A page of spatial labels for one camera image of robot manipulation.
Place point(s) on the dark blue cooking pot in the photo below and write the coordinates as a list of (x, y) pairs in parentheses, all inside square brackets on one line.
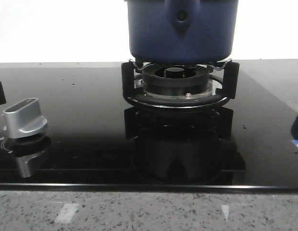
[(181, 31)]

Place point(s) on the black pot support grate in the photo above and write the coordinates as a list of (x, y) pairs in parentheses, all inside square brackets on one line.
[(223, 79)]

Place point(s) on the black glass gas stove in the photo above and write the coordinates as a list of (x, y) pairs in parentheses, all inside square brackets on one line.
[(98, 142)]

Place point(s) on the black gas burner head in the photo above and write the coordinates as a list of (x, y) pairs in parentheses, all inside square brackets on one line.
[(175, 80)]

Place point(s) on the silver stove control knob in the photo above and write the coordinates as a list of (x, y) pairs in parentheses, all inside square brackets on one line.
[(26, 128)]

